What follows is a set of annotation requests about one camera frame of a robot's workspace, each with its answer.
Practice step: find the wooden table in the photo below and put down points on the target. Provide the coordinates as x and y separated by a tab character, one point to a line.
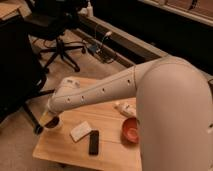
115	153

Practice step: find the black office chair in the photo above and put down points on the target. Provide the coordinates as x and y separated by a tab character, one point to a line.
48	20

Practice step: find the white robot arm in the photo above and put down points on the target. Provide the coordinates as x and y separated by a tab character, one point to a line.
174	106

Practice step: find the white tube bottle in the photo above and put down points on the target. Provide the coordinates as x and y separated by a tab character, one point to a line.
125	109

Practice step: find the red bowl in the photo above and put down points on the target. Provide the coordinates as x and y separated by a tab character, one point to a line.
129	130

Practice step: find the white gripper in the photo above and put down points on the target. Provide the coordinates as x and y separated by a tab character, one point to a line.
46	117

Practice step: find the power strip with cables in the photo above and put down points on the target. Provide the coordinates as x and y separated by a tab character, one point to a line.
98	50

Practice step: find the black remote control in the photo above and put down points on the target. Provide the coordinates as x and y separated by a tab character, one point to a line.
94	142

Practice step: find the black chair at left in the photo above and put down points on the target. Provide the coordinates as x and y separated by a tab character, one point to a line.
22	77

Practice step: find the white spray bottle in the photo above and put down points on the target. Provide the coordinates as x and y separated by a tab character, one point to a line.
88	11

